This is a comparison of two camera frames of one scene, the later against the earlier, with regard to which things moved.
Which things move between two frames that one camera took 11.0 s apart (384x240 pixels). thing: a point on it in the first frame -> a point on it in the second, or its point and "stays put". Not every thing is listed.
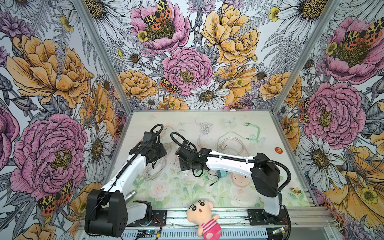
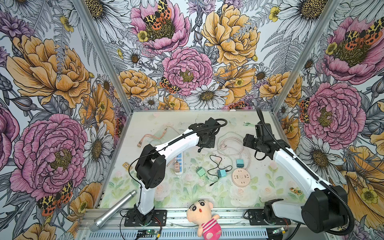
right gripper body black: (186, 165) -> (254, 143)
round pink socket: (240, 180) stays put
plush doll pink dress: (200, 212) stays put
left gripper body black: (159, 152) -> (209, 143)
